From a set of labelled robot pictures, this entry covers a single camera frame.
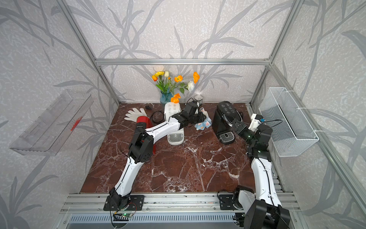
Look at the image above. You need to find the clear plastic wall shelf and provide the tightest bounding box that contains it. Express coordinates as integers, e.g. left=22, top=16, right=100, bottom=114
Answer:
left=10, top=90, right=93, bottom=156

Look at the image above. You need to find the black power cable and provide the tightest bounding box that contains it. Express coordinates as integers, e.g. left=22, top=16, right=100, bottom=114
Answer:
left=144, top=104, right=165, bottom=124

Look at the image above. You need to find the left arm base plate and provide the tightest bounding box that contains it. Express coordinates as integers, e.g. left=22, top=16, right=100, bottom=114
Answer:
left=103, top=195, right=145, bottom=211

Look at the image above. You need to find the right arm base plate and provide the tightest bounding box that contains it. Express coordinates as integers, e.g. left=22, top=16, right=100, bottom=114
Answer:
left=218, top=194, right=237, bottom=210

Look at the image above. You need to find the small green can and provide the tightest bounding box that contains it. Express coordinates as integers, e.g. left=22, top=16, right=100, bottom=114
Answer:
left=194, top=94, right=203, bottom=106

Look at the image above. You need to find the black coffee machine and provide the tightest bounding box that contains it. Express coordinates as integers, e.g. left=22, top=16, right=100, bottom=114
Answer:
left=212, top=101, right=243, bottom=145

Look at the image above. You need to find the red coffee machine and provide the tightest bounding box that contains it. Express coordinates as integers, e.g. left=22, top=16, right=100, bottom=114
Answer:
left=133, top=116, right=155, bottom=158

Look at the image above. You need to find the colourful striped cloth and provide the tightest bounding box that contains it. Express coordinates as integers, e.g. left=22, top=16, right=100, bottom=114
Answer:
left=194, top=107, right=212, bottom=130

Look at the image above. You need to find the white coffee machine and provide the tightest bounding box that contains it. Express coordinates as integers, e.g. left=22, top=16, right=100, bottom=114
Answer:
left=163, top=102, right=185, bottom=146

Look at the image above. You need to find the white work glove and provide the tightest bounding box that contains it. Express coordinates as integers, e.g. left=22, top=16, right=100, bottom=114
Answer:
left=124, top=107, right=147, bottom=122

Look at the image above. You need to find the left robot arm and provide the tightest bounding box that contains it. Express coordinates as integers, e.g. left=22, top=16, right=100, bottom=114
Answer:
left=109, top=100, right=206, bottom=209

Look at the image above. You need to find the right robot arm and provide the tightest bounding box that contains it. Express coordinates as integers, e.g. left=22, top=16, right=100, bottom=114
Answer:
left=233, top=115, right=291, bottom=229

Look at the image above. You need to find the white wire basket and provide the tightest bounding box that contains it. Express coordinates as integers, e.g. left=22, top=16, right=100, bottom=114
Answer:
left=259, top=87, right=319, bottom=157

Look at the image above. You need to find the blue glass vase with flowers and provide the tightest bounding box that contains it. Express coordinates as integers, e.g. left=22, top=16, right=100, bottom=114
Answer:
left=151, top=71, right=200, bottom=105

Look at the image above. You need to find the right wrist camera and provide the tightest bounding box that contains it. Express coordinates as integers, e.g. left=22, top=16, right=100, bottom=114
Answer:
left=248, top=114, right=265, bottom=133

